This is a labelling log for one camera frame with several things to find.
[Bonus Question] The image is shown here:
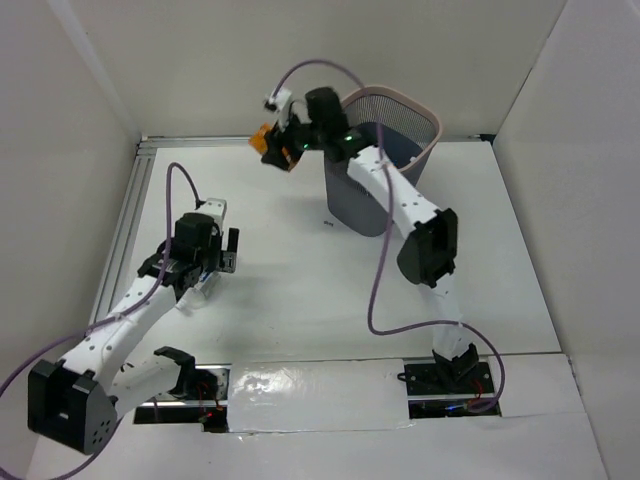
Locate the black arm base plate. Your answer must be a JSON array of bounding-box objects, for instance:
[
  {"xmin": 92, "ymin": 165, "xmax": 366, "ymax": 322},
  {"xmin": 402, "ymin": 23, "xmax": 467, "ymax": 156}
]
[{"xmin": 396, "ymin": 361, "xmax": 501, "ymax": 420}]

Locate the orange juice bottle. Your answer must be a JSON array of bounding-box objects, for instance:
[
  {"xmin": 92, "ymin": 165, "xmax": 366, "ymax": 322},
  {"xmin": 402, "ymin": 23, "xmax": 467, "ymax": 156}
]
[{"xmin": 248, "ymin": 124, "xmax": 301, "ymax": 172}]

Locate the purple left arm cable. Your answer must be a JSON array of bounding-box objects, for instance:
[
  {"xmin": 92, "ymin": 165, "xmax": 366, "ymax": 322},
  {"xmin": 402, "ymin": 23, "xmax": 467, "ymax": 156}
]
[{"xmin": 0, "ymin": 162, "xmax": 206, "ymax": 480}]

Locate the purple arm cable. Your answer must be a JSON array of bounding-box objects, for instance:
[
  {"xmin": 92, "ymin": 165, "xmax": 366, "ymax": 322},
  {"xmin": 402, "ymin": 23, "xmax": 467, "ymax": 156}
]
[
  {"xmin": 275, "ymin": 59, "xmax": 507, "ymax": 414},
  {"xmin": 0, "ymin": 162, "xmax": 206, "ymax": 480}
]

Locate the grey mesh waste bin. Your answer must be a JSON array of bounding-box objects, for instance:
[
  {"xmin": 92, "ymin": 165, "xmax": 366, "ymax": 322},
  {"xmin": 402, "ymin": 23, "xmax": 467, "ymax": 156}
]
[{"xmin": 323, "ymin": 86, "xmax": 442, "ymax": 238}]

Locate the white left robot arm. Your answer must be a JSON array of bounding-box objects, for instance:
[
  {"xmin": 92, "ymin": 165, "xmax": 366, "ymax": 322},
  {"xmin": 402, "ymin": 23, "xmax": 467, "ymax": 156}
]
[{"xmin": 27, "ymin": 199, "xmax": 239, "ymax": 455}]

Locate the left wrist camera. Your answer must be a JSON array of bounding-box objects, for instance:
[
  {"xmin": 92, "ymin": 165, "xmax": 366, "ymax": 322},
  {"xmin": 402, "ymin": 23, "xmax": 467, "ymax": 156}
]
[{"xmin": 196, "ymin": 198, "xmax": 227, "ymax": 228}]

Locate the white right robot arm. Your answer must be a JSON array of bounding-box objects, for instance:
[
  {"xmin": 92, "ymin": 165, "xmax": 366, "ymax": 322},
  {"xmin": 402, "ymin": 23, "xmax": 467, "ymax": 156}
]
[{"xmin": 249, "ymin": 86, "xmax": 478, "ymax": 393}]

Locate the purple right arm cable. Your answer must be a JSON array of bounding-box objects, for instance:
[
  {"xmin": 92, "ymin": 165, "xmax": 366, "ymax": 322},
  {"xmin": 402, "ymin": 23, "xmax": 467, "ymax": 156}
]
[{"xmin": 275, "ymin": 59, "xmax": 507, "ymax": 414}]

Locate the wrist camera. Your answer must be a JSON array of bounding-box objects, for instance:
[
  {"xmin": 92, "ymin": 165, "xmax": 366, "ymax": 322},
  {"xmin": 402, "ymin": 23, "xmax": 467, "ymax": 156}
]
[
  {"xmin": 196, "ymin": 198, "xmax": 227, "ymax": 228},
  {"xmin": 264, "ymin": 88, "xmax": 294, "ymax": 131}
]

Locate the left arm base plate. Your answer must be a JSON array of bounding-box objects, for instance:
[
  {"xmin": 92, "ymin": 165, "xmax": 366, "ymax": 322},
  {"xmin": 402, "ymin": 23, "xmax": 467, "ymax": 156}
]
[{"xmin": 133, "ymin": 364, "xmax": 231, "ymax": 434}]

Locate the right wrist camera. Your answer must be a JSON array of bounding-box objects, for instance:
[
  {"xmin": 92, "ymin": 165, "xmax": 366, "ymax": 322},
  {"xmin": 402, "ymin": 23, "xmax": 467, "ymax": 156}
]
[{"xmin": 264, "ymin": 88, "xmax": 294, "ymax": 131}]

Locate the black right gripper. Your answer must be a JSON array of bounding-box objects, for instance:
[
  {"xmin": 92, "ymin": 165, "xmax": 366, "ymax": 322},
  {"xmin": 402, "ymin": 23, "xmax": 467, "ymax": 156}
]
[{"xmin": 260, "ymin": 106, "xmax": 325, "ymax": 173}]

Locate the white-cap Aquafina water bottle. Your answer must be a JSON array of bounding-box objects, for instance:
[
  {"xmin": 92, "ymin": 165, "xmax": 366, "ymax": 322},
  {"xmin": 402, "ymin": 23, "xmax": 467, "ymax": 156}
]
[{"xmin": 176, "ymin": 272, "xmax": 220, "ymax": 311}]

